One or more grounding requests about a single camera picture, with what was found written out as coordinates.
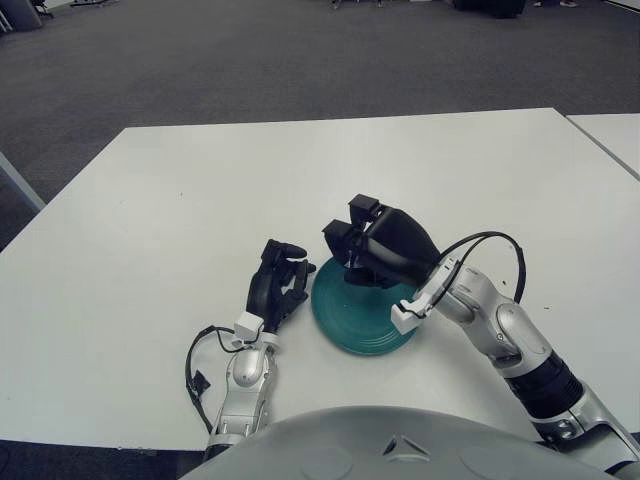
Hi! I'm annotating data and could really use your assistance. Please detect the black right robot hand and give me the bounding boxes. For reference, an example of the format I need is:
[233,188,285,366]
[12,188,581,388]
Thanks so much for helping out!
[322,193,442,291]

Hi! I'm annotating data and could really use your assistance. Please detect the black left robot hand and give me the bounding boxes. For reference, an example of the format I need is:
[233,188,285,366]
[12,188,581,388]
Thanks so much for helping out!
[244,238,317,335]

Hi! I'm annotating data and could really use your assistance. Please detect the green round plate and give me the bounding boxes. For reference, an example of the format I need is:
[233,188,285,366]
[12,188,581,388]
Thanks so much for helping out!
[310,256,426,358]

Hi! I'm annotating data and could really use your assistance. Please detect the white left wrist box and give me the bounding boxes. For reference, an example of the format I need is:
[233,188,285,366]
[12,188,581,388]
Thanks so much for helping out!
[233,312,265,346]

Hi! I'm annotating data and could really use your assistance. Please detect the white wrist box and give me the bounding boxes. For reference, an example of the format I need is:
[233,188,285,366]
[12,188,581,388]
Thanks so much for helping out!
[390,254,461,335]
[233,312,265,346]

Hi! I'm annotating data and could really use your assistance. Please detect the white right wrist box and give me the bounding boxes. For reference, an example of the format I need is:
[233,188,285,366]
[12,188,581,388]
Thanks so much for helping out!
[390,254,461,335]

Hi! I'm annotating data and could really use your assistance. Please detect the grey robot torso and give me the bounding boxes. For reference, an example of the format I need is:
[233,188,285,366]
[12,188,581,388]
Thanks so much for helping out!
[179,405,640,480]

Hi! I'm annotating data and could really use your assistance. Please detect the large black background object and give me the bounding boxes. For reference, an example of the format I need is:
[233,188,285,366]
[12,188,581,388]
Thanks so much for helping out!
[452,0,526,20]

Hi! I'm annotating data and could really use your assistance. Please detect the grey desk corner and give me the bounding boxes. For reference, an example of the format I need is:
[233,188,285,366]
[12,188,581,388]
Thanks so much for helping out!
[0,151,46,211]

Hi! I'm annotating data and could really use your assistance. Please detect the dark office chair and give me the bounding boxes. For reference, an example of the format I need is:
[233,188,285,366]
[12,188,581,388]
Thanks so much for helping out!
[0,0,54,34]

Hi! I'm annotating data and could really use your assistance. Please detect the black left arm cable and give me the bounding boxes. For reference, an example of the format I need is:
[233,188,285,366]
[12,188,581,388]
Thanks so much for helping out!
[184,324,241,434]

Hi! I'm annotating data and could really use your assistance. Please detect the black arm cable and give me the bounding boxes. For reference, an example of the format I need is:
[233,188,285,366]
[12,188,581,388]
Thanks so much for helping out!
[439,230,527,304]
[184,324,241,434]

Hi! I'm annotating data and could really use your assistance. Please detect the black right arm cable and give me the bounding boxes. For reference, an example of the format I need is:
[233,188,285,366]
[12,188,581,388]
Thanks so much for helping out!
[439,230,527,304]

